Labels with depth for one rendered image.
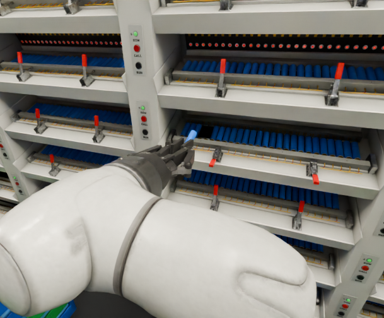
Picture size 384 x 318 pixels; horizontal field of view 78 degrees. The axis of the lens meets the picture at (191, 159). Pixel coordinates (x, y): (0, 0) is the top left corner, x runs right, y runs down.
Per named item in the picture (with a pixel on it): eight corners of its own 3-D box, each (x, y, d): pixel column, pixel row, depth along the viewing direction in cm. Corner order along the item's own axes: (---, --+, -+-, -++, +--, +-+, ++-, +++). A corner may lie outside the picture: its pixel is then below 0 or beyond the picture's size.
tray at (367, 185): (372, 200, 63) (391, 178, 56) (163, 164, 80) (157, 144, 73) (362, 146, 75) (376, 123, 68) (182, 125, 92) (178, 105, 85)
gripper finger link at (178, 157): (157, 158, 42) (164, 159, 41) (183, 144, 52) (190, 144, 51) (157, 178, 43) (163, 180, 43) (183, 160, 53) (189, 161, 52)
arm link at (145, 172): (86, 159, 32) (113, 148, 37) (91, 217, 35) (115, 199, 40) (147, 170, 29) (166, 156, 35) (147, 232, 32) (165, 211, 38)
